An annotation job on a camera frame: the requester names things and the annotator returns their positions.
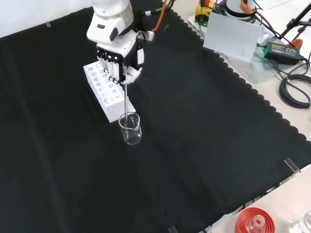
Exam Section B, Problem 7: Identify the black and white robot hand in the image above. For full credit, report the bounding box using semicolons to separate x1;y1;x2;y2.
96;30;146;85

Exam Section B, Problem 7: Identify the clear glass rod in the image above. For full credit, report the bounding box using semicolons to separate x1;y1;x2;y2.
123;67;129;135

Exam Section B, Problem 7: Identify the white test tube rack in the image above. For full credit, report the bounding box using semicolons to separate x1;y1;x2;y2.
83;62;136;123

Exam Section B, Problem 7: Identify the clear glass beaker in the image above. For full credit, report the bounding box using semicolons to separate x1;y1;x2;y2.
118;111;142;146

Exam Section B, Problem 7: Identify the yellow stop button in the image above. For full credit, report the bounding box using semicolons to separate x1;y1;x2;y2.
196;0;216;22

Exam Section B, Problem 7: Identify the black bench cloth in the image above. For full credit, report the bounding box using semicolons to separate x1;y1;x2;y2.
0;0;311;233

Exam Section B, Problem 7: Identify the black power adapter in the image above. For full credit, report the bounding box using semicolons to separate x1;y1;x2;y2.
264;41;304;66

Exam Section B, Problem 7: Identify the black tripod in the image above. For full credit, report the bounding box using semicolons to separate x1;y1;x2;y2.
279;3;311;42

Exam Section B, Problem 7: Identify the orange clamp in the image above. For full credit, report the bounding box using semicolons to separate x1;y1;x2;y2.
289;38;304;50

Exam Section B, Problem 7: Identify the red ribbed funnel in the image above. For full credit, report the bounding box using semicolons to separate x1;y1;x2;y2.
234;206;276;233

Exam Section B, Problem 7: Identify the small clear glass flask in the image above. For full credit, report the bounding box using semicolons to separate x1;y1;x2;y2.
246;215;266;233

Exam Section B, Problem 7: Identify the clear round glassware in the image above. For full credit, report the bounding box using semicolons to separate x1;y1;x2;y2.
298;208;311;233

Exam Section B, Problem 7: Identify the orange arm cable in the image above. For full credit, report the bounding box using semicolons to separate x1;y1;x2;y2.
152;0;171;32

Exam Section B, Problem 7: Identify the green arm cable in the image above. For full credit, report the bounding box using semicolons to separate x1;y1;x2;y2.
143;0;175;17

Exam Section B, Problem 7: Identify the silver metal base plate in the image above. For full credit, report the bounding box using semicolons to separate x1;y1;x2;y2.
187;14;289;84

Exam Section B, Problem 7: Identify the coiled black cable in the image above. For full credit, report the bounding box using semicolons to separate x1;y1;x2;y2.
278;74;311;109

